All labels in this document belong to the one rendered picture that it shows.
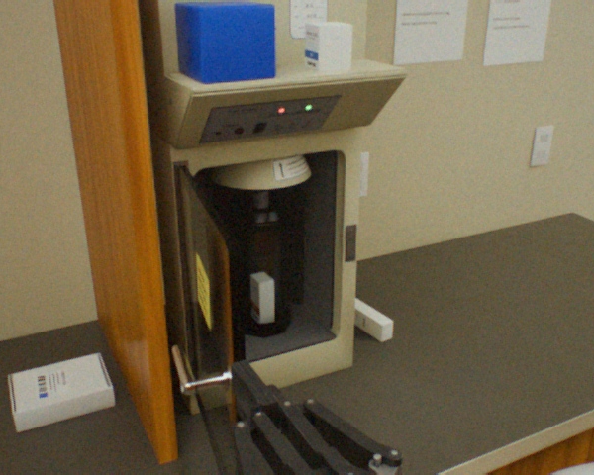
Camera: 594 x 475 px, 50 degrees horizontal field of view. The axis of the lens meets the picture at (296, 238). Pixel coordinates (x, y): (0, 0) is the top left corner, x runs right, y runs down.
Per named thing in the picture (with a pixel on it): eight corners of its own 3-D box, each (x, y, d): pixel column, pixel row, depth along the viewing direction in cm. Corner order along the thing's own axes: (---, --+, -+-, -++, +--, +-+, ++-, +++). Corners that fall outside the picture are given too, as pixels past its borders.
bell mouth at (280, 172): (193, 166, 113) (191, 136, 111) (283, 153, 121) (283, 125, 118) (230, 196, 99) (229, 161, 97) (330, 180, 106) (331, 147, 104)
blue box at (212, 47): (178, 73, 86) (173, 2, 83) (247, 68, 91) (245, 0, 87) (203, 84, 78) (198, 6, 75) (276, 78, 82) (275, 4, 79)
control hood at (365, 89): (168, 145, 90) (162, 73, 86) (363, 122, 104) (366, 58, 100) (194, 167, 81) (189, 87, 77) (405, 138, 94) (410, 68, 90)
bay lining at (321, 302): (164, 308, 127) (148, 133, 113) (282, 281, 138) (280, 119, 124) (205, 373, 107) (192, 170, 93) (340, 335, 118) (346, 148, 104)
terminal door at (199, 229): (199, 395, 106) (182, 161, 90) (247, 538, 79) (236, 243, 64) (194, 396, 106) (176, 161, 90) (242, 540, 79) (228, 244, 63)
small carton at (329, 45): (304, 66, 92) (304, 23, 90) (336, 64, 94) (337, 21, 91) (318, 71, 88) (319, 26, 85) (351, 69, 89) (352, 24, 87)
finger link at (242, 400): (271, 440, 51) (237, 452, 50) (247, 406, 56) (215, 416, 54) (271, 426, 51) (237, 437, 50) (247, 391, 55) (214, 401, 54)
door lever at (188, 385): (212, 351, 83) (211, 333, 81) (230, 394, 74) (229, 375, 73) (170, 359, 81) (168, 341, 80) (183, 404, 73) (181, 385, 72)
